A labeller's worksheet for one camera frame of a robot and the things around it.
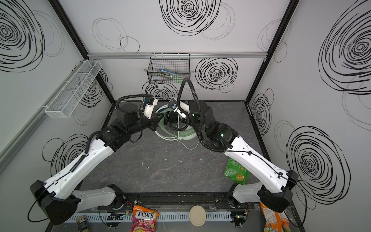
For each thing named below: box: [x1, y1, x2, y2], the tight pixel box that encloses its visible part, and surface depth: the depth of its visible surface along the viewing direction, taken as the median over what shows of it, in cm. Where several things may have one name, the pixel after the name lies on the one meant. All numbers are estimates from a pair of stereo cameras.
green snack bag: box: [223, 157, 250, 185], surface depth 82 cm
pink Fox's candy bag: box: [130, 204, 160, 232], surface depth 67 cm
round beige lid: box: [189, 204, 207, 227], surface depth 66 cm
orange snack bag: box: [259, 203, 292, 232], surface depth 67 cm
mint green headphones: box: [154, 104, 200, 150], surface depth 68 cm
